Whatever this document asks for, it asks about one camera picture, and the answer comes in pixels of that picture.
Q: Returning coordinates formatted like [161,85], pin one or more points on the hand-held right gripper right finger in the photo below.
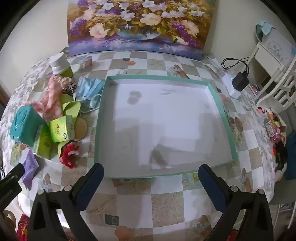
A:
[211,183]

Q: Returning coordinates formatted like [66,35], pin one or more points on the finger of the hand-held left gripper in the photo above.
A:
[13,174]

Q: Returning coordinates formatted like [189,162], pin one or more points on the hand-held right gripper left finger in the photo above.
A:
[92,183]

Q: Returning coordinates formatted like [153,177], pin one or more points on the teal-rimmed white box tray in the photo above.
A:
[161,115]

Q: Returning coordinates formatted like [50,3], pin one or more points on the pink white checked towel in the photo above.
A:
[52,99]

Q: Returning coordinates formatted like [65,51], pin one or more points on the blue face mask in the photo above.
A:
[91,87]
[89,104]

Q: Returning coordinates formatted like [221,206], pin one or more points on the leopard print scrunchie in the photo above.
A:
[71,88]

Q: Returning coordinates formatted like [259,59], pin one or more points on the pink floral scrunchie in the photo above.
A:
[64,81]

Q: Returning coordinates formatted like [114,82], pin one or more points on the purple packet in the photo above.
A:
[30,169]

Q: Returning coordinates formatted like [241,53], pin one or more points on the red patterned cloth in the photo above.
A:
[23,228]

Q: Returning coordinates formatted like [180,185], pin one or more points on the red fluffy scrunchie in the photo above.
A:
[69,155]

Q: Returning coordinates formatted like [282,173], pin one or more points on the green tea boxes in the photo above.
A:
[44,143]

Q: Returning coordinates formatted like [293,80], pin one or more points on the teal wet wipes pack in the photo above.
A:
[25,125]

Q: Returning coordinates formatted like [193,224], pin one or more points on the patterned checked tablecloth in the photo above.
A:
[161,204]

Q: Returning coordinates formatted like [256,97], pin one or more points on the brown round sponge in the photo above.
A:
[81,129]

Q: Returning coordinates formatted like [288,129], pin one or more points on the light green foam piece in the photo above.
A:
[70,107]

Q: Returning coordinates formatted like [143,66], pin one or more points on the pile of colourful toys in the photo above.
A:
[271,129]

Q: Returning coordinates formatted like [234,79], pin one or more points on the white power strip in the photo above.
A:
[229,84]

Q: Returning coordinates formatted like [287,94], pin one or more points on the white chair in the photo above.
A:
[282,92]

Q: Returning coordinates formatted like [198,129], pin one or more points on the white bottle green label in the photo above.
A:
[60,66]

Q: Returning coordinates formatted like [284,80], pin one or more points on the teal cloth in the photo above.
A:
[266,27]

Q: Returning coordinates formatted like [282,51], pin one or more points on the flower painting canvas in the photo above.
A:
[141,25]

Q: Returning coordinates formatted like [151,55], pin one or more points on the brown wooden door frame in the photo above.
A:
[3,97]

